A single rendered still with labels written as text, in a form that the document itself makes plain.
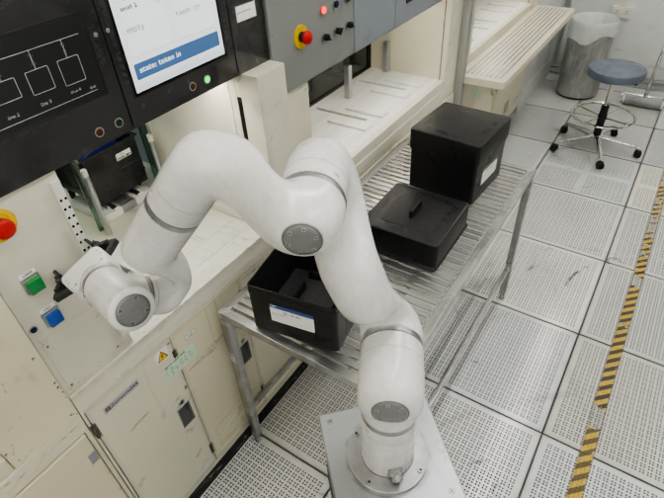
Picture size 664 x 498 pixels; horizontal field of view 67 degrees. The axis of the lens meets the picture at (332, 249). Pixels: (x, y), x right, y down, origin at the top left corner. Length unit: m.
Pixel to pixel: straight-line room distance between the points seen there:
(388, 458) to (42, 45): 1.05
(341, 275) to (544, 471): 1.59
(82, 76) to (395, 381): 0.83
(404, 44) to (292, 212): 2.27
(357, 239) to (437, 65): 2.08
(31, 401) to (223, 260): 0.64
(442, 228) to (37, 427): 1.26
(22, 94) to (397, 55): 2.12
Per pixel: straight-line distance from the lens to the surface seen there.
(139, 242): 0.83
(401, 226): 1.70
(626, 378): 2.59
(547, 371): 2.49
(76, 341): 1.35
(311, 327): 1.41
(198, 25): 1.32
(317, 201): 0.63
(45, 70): 1.11
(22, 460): 1.44
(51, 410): 1.40
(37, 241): 1.18
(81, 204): 2.03
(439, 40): 2.75
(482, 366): 2.43
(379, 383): 0.88
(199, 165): 0.70
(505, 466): 2.19
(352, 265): 0.76
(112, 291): 0.95
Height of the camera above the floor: 1.89
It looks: 40 degrees down
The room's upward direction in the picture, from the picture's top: 4 degrees counter-clockwise
